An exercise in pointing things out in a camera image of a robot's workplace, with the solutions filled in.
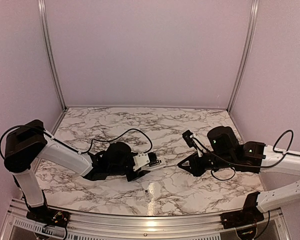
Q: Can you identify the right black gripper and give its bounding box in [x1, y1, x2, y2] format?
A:
[178, 151, 235, 177]

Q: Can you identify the white battery cover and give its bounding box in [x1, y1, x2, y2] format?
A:
[144, 189, 152, 203]

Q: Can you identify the white remote control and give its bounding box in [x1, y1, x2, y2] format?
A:
[149, 158, 166, 171]

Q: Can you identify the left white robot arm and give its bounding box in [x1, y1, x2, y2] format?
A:
[0, 119, 150, 223]

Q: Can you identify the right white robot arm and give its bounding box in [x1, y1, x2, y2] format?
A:
[177, 126, 300, 224]

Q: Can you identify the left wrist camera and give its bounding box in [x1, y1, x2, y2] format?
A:
[132, 152, 157, 172]

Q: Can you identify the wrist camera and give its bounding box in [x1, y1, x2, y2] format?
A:
[132, 152, 157, 172]
[182, 130, 204, 157]

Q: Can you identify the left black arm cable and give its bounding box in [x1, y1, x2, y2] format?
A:
[0, 124, 153, 166]

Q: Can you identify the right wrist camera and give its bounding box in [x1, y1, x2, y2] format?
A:
[182, 130, 204, 157]

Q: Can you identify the front aluminium rail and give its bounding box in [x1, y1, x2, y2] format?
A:
[4, 203, 291, 240]

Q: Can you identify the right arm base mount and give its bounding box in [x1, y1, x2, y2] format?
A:
[220, 191, 265, 229]

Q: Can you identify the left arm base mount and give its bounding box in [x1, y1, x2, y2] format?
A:
[25, 199, 70, 228]

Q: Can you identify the right aluminium frame post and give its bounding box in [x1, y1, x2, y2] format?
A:
[226, 0, 260, 115]

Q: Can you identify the aluminium frame post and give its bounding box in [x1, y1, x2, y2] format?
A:
[37, 0, 67, 112]
[226, 0, 260, 115]

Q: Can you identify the left aluminium frame post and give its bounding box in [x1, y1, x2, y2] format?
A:
[37, 0, 67, 112]

